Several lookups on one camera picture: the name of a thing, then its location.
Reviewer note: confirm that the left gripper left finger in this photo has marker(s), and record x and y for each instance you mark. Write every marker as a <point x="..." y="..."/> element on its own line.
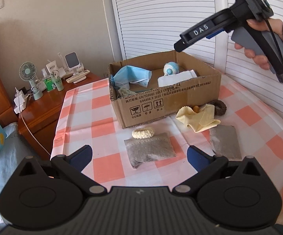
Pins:
<point x="71" y="167"/>

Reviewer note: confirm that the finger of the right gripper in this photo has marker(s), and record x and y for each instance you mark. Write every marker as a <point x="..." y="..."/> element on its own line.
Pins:
<point x="215" y="33"/>
<point x="181" y="45"/>

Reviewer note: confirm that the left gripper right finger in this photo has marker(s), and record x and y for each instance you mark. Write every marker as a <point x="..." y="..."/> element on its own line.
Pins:
<point x="208" y="169"/>

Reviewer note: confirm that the white cloth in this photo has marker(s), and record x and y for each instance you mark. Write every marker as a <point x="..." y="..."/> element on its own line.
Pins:
<point x="167" y="80"/>

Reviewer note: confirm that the yellow microfiber cloth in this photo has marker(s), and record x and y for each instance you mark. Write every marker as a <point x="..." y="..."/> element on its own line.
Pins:
<point x="198" y="121"/>

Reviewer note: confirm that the small orange pacifier nipple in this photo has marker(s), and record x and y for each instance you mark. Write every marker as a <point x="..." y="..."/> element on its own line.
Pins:
<point x="196" y="109"/>

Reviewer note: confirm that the blue floral sachet pouch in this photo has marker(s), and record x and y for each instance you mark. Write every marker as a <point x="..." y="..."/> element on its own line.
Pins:
<point x="123" y="93"/>

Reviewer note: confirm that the person's right hand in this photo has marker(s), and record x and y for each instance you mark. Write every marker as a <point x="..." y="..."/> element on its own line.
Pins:
<point x="262" y="42"/>

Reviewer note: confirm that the blue white round toy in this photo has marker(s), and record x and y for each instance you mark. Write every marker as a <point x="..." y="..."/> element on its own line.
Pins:
<point x="171" y="68"/>

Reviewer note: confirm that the grey sachet bag right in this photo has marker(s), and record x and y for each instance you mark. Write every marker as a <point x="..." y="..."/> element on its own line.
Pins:
<point x="224" y="141"/>

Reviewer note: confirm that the grey sachet bag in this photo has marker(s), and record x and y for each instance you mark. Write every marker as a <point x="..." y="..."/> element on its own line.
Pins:
<point x="224" y="141"/>
<point x="145" y="150"/>

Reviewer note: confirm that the grey sachet bag left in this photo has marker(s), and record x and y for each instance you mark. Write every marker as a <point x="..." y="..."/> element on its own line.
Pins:
<point x="145" y="150"/>

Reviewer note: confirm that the brown scrunchie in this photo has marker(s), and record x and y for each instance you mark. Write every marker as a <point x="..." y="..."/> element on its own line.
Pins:
<point x="219" y="107"/>

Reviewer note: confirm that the checkered pink white tablecloth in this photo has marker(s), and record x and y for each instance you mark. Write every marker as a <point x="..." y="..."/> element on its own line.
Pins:
<point x="87" y="117"/>

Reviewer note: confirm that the wooden nightstand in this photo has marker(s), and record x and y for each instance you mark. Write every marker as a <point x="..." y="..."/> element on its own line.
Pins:
<point x="37" y="123"/>

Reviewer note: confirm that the brown cardboard box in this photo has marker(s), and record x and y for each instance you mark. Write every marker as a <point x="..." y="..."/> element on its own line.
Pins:
<point x="153" y="102"/>

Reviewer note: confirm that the blue face mask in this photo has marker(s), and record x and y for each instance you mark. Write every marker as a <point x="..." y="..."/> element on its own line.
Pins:
<point x="131" y="75"/>

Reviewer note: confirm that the cream knitted scrunchie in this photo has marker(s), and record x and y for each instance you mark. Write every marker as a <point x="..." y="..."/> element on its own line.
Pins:
<point x="143" y="133"/>

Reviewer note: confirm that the white power strip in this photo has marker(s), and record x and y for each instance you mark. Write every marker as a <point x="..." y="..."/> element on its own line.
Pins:
<point x="20" y="101"/>

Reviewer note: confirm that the green tube bottle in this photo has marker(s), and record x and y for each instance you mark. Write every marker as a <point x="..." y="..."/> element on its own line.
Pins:
<point x="56" y="79"/>

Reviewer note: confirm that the white wifi router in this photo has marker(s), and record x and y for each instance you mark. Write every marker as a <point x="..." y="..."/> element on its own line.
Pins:
<point x="62" y="71"/>

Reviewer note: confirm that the green mini desk fan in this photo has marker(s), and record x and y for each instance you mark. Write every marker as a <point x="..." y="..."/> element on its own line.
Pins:
<point x="27" y="73"/>

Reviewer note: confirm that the phone stand with tablet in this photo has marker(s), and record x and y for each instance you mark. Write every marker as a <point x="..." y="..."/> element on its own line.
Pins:
<point x="71" y="63"/>

